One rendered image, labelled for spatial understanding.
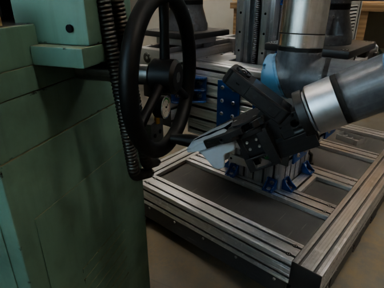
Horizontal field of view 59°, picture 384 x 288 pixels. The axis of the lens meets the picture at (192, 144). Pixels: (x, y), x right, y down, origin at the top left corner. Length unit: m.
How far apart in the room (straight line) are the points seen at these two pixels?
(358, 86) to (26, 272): 0.60
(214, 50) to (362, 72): 0.87
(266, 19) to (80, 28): 0.71
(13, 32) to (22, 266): 0.38
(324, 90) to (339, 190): 1.03
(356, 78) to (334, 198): 0.98
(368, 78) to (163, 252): 1.09
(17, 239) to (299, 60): 0.55
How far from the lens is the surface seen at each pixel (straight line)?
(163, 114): 0.91
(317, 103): 0.50
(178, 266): 1.35
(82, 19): 0.55
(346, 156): 1.81
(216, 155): 0.56
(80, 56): 0.54
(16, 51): 0.58
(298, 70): 0.60
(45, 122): 0.62
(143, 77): 0.60
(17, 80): 0.58
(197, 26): 1.22
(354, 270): 1.47
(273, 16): 1.15
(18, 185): 0.60
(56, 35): 0.58
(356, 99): 0.50
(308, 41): 0.60
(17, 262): 0.68
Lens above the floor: 0.95
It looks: 25 degrees down
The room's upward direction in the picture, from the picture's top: straight up
